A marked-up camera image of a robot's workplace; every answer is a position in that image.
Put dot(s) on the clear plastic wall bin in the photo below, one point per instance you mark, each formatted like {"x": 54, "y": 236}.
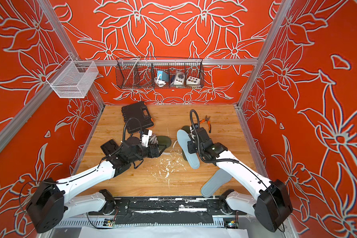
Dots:
{"x": 73, "y": 82}

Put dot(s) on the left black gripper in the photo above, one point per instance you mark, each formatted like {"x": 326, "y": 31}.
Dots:
{"x": 150, "y": 149}

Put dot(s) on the white dotted cube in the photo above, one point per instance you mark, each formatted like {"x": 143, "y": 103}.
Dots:
{"x": 192, "y": 81}

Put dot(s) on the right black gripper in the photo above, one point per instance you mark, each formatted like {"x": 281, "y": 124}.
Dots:
{"x": 190, "y": 146}

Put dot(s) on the blue white box in basket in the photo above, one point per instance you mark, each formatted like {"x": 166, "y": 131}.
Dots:
{"x": 162, "y": 76}

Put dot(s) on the orange black pliers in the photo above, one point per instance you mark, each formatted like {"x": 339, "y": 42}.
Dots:
{"x": 207, "y": 120}

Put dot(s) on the black plastic tool case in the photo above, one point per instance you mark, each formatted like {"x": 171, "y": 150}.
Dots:
{"x": 140, "y": 117}

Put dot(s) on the green canvas shoe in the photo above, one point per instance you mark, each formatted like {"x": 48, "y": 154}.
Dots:
{"x": 162, "y": 141}
{"x": 185, "y": 129}

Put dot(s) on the black wire wall basket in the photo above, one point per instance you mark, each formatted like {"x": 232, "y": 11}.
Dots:
{"x": 141, "y": 72}

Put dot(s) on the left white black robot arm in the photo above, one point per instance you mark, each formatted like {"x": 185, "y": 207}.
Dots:
{"x": 54, "y": 201}

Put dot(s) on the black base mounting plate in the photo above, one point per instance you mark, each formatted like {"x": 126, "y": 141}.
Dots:
{"x": 171, "y": 210}

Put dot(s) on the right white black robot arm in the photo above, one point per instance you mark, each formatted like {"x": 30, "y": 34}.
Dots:
{"x": 270, "y": 201}

